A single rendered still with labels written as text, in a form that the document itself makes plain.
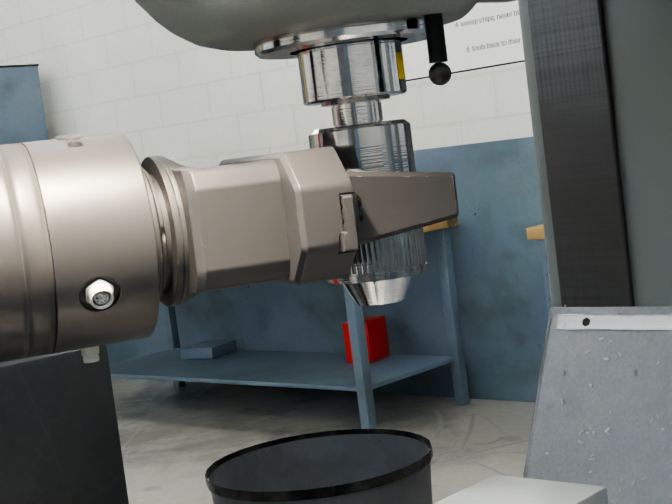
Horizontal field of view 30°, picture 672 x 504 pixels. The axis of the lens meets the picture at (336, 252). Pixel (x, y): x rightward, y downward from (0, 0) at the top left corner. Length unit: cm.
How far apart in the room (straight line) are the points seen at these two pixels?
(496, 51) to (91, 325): 523
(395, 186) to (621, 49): 40
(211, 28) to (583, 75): 45
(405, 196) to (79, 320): 15
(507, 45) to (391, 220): 513
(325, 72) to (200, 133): 655
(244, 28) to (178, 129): 673
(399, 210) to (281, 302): 623
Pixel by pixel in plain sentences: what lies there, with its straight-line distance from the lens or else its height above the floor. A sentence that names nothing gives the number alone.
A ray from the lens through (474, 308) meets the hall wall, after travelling 591.
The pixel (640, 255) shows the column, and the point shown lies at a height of 116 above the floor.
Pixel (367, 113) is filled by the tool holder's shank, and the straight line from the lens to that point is 56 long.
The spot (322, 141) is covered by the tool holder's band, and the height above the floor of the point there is 126.
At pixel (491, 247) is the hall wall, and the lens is 579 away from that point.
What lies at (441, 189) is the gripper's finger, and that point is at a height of 124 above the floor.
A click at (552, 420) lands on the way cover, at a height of 104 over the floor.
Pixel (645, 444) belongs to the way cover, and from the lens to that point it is 90.
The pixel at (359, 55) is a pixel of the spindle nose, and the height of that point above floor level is 130.
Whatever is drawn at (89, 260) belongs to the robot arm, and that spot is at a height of 123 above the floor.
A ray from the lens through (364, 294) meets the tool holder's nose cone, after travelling 57.
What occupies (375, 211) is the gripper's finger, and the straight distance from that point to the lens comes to 54.
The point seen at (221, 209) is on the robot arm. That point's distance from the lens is 51.
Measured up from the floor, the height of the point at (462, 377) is 13.
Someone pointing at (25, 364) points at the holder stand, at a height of 114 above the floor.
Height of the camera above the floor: 126
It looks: 5 degrees down
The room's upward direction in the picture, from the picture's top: 7 degrees counter-clockwise
